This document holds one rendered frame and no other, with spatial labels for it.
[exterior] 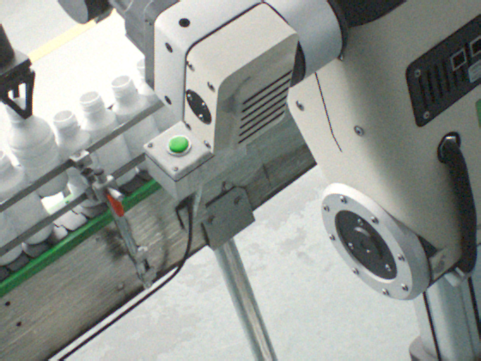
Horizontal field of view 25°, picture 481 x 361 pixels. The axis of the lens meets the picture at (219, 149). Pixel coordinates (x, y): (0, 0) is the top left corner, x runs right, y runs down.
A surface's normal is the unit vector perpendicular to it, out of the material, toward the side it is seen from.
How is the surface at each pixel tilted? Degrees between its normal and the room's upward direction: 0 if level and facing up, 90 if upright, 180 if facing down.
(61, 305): 90
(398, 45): 90
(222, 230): 90
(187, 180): 110
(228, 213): 90
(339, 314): 0
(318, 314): 0
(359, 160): 101
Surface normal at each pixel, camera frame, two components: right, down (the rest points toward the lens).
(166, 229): 0.58, 0.32
